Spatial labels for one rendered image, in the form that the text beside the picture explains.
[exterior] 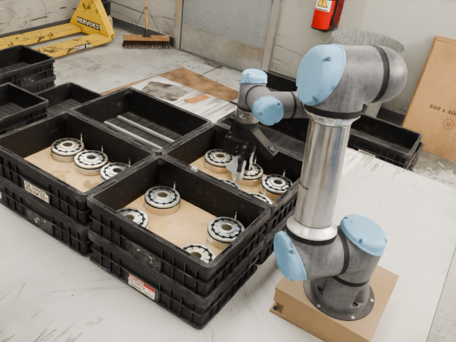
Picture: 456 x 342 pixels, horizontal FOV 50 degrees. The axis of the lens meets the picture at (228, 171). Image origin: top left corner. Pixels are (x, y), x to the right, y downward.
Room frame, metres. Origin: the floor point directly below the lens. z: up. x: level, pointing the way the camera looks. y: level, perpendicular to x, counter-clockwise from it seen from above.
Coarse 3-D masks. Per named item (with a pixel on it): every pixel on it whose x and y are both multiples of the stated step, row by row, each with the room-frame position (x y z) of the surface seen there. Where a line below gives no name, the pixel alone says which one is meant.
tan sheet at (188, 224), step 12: (132, 204) 1.11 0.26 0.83; (180, 204) 1.14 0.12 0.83; (156, 216) 1.07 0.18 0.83; (168, 216) 1.08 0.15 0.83; (180, 216) 1.09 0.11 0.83; (192, 216) 1.09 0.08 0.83; (204, 216) 1.10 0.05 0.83; (156, 228) 1.02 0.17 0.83; (168, 228) 1.03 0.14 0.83; (180, 228) 1.04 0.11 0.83; (192, 228) 1.04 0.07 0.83; (204, 228) 1.05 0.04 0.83; (168, 240) 0.98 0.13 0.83; (180, 240) 0.99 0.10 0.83; (192, 240) 0.99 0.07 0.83; (204, 240) 1.00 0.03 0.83; (216, 252) 0.96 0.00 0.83
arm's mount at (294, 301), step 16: (384, 272) 1.02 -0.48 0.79; (288, 288) 0.91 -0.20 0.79; (304, 288) 0.91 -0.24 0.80; (384, 288) 0.96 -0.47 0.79; (288, 304) 0.89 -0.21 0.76; (304, 304) 0.87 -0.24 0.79; (320, 304) 0.87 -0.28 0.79; (368, 304) 0.90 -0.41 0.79; (384, 304) 0.91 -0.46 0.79; (288, 320) 0.88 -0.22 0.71; (304, 320) 0.86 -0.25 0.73; (320, 320) 0.85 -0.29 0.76; (336, 320) 0.83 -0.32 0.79; (352, 320) 0.84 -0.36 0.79; (368, 320) 0.85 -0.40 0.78; (320, 336) 0.84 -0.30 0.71; (336, 336) 0.82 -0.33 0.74; (352, 336) 0.81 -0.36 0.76; (368, 336) 0.80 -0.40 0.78
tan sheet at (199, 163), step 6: (198, 162) 1.39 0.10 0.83; (198, 168) 1.35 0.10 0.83; (204, 168) 1.36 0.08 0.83; (210, 174) 1.33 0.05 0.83; (216, 174) 1.33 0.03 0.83; (222, 174) 1.34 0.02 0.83; (228, 174) 1.34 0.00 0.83; (264, 174) 1.37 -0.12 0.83; (240, 186) 1.29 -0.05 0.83; (246, 186) 1.29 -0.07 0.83; (252, 186) 1.30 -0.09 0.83; (258, 186) 1.30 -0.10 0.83; (246, 192) 1.26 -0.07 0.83; (252, 192) 1.26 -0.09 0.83; (258, 192) 1.27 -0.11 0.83
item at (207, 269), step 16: (128, 176) 1.11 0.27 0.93; (96, 192) 1.01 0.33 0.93; (96, 208) 0.96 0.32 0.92; (128, 224) 0.91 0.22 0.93; (256, 224) 0.98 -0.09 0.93; (160, 240) 0.86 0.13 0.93; (240, 240) 0.91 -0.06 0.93; (176, 256) 0.84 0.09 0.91; (192, 256) 0.83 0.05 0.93; (224, 256) 0.84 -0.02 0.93; (208, 272) 0.80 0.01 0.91
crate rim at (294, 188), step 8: (208, 128) 1.45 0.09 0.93; (224, 128) 1.47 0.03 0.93; (192, 136) 1.38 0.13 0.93; (176, 144) 1.32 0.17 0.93; (184, 144) 1.33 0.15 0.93; (168, 152) 1.26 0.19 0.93; (280, 152) 1.37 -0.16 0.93; (176, 160) 1.22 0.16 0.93; (296, 160) 1.34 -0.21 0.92; (208, 176) 1.16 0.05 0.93; (224, 184) 1.14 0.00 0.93; (296, 184) 1.19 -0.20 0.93; (240, 192) 1.11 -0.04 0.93; (288, 192) 1.15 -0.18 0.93; (256, 200) 1.08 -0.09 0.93; (280, 200) 1.10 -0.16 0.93; (272, 208) 1.06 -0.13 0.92
